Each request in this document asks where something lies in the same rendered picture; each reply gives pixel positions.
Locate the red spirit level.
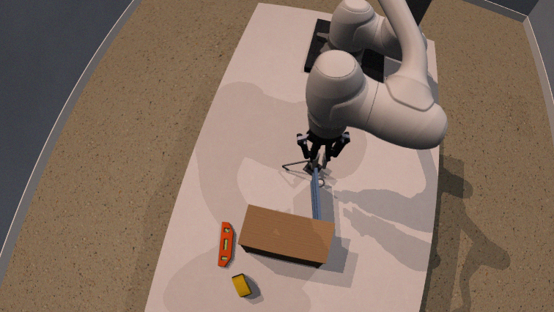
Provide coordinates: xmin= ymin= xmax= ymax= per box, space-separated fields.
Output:
xmin=218 ymin=222 xmax=234 ymax=267

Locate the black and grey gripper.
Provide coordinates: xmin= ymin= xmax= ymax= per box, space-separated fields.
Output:
xmin=297 ymin=129 xmax=350 ymax=170

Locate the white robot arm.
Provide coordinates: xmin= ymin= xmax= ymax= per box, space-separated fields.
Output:
xmin=306 ymin=0 xmax=448 ymax=150

